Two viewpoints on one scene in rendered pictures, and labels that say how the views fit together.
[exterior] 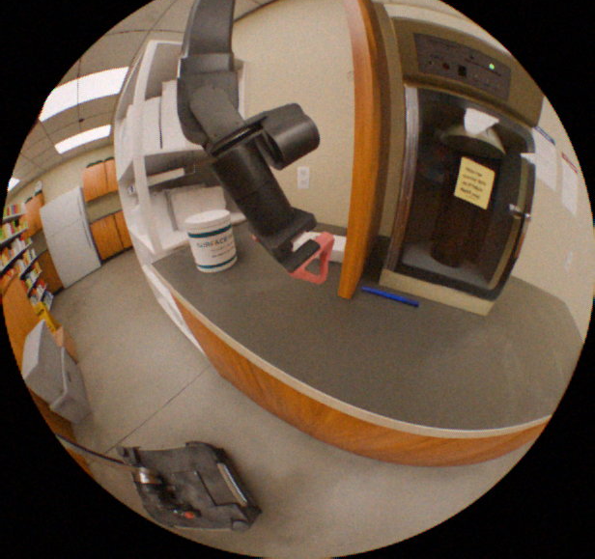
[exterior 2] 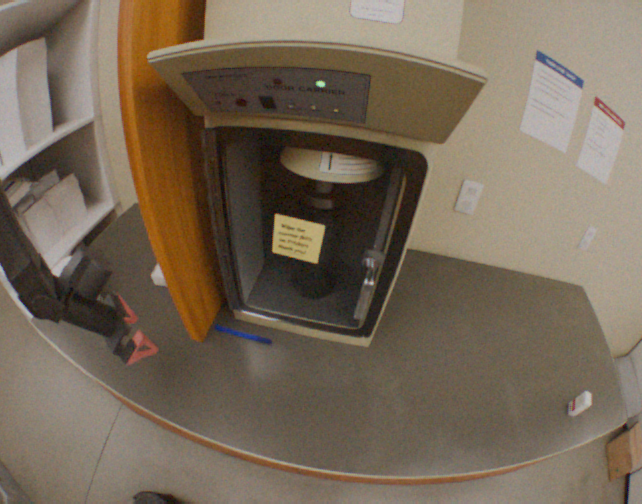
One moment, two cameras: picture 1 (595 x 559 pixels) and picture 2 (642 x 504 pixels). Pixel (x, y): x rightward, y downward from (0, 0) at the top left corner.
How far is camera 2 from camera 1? 38 cm
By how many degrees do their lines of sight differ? 23
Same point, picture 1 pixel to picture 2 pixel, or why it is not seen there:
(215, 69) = (30, 281)
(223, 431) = (164, 475)
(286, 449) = (233, 481)
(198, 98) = (37, 308)
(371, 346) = (214, 389)
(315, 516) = not seen: outside the picture
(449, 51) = (238, 83)
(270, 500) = not seen: outside the picture
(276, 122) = (78, 278)
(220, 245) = not seen: hidden behind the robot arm
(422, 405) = (252, 438)
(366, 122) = (150, 217)
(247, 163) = (77, 316)
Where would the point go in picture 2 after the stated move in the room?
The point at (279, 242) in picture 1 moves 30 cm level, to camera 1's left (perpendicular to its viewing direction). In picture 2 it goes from (113, 348) to (16, 354)
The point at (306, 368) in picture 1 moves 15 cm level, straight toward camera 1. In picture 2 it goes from (168, 409) to (173, 477)
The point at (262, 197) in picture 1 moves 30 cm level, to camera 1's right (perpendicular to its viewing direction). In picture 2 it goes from (93, 326) to (266, 297)
